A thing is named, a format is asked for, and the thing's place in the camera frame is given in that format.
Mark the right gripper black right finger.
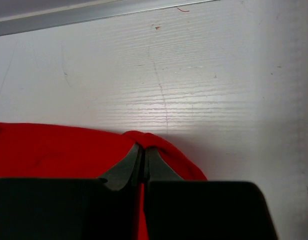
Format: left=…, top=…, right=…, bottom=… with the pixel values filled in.
left=144, top=147, right=278, bottom=240

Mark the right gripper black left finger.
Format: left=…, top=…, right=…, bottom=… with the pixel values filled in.
left=0, top=144, right=143, bottom=240

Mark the red t-shirt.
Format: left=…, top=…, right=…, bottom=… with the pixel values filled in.
left=0, top=123, right=205, bottom=240

